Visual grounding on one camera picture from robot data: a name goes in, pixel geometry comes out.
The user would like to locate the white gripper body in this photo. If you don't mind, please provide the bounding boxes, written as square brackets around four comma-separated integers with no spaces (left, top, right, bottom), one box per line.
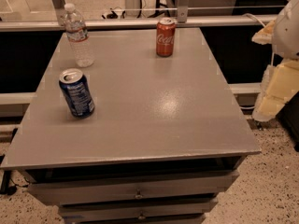
[272,0,299,60]

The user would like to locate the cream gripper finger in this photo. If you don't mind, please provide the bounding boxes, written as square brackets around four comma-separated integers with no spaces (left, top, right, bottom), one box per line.
[251,21,275,45]
[252,60,299,122]

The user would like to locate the blue pepsi can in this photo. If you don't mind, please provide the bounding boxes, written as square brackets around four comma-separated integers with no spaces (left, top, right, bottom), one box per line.
[59,68,94,119]

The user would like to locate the red coca-cola can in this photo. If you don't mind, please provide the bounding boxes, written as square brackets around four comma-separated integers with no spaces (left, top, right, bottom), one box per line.
[156,17,176,57]

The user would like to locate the upper grey drawer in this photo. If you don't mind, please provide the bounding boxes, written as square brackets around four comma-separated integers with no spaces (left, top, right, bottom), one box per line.
[28,171,239,205]

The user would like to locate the grey drawer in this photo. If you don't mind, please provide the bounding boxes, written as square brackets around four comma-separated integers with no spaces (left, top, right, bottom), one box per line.
[59,198,218,222]
[28,171,239,205]

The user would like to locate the grey metal drawer cabinet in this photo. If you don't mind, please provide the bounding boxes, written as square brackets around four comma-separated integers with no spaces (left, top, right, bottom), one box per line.
[2,28,260,224]

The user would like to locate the lower grey drawer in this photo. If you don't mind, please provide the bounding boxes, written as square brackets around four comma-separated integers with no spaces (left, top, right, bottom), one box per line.
[59,198,218,222]

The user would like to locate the clear plastic water bottle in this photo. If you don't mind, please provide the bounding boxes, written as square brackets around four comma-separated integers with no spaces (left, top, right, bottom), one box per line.
[64,3,94,67]

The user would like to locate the white cable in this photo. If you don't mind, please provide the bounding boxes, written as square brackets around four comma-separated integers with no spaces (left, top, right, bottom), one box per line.
[242,12,267,28]

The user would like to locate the grey metal rail frame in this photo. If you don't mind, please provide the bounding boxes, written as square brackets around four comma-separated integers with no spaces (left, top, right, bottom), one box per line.
[0,14,277,32]

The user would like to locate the black cables on floor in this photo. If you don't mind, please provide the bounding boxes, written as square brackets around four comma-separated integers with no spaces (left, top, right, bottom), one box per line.
[101,7,126,20]

